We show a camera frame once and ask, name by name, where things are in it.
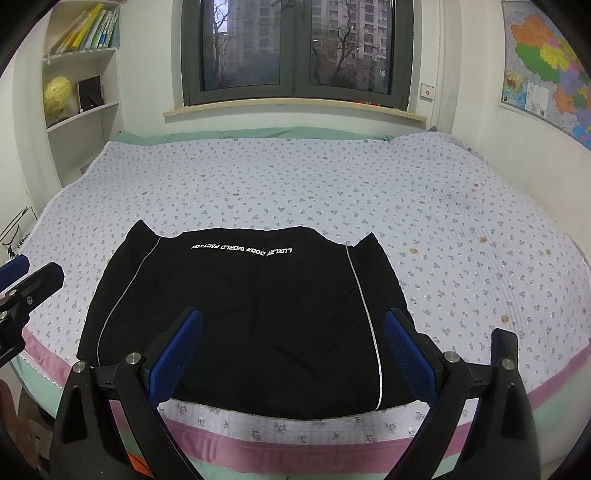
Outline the black jacket white lettering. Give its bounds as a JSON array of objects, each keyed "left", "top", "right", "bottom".
[{"left": 77, "top": 222, "right": 415, "bottom": 420}]

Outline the white paper with drawing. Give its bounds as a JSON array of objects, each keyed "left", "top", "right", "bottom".
[{"left": 1, "top": 206, "right": 38, "bottom": 262}]

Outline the yellow globe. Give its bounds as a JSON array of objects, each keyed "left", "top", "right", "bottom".
[{"left": 43, "top": 76, "right": 72, "bottom": 120}]

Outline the white floral quilted bedspread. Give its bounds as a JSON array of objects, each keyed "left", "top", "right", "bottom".
[{"left": 13, "top": 132, "right": 590, "bottom": 475}]

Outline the row of colourful books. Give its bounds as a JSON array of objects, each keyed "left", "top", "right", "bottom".
[{"left": 45, "top": 1, "right": 121, "bottom": 56}]

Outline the wooden window sill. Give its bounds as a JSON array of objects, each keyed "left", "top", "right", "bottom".
[{"left": 162, "top": 98, "right": 429, "bottom": 128}]

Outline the green bed sheet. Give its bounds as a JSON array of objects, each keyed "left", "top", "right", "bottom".
[{"left": 112, "top": 126, "right": 394, "bottom": 146}]

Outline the dark framed window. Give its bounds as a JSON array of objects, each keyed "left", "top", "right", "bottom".
[{"left": 181, "top": 1, "right": 415, "bottom": 110}]

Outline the white wall bookshelf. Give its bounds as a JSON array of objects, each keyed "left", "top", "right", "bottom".
[{"left": 8, "top": 1, "right": 124, "bottom": 210}]

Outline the small black picture frame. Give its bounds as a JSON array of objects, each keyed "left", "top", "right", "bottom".
[{"left": 77, "top": 75, "right": 105, "bottom": 112}]

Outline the white wall socket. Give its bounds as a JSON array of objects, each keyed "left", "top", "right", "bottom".
[{"left": 420, "top": 83, "right": 435, "bottom": 101}]

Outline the colourful China wall map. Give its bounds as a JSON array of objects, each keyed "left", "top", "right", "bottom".
[{"left": 501, "top": 1, "right": 590, "bottom": 147}]

